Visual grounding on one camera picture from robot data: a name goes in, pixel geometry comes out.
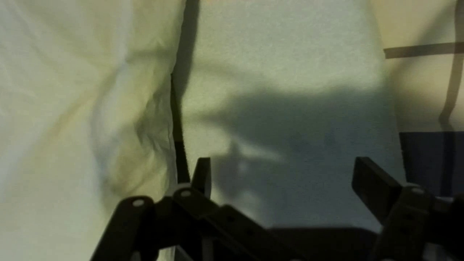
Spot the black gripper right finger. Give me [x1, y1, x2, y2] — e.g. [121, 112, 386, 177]
[351, 157, 464, 261]

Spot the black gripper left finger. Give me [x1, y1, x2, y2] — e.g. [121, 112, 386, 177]
[92, 157, 302, 261]

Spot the cream terry towel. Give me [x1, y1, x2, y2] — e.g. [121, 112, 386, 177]
[173, 0, 408, 234]

